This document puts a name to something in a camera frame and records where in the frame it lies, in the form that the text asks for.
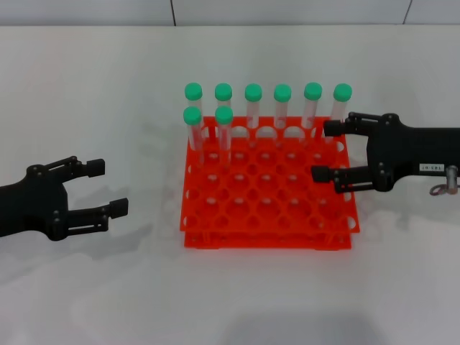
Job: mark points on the orange test tube rack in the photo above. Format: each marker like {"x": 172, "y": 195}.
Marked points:
{"x": 269, "y": 241}

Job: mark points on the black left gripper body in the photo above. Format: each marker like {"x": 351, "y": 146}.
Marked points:
{"x": 32, "y": 205}

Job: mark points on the green capped clear test tube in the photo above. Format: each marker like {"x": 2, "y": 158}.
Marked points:
{"x": 223, "y": 92}
{"x": 282, "y": 92}
{"x": 253, "y": 92}
{"x": 313, "y": 91}
{"x": 193, "y": 91}
{"x": 224, "y": 115}
{"x": 192, "y": 115}
{"x": 343, "y": 92}

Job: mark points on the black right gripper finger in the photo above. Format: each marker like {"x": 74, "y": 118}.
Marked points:
{"x": 321, "y": 174}
{"x": 332, "y": 128}

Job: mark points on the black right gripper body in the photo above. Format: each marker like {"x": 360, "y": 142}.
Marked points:
{"x": 413, "y": 151}

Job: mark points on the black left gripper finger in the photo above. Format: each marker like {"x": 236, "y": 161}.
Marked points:
{"x": 118, "y": 208}
{"x": 95, "y": 168}

